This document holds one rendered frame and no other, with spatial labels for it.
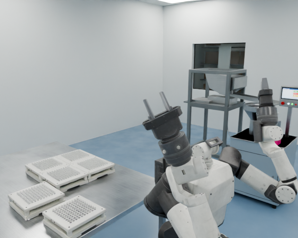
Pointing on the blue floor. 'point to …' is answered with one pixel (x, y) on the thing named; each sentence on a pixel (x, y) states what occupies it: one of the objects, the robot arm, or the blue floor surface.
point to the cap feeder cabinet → (259, 160)
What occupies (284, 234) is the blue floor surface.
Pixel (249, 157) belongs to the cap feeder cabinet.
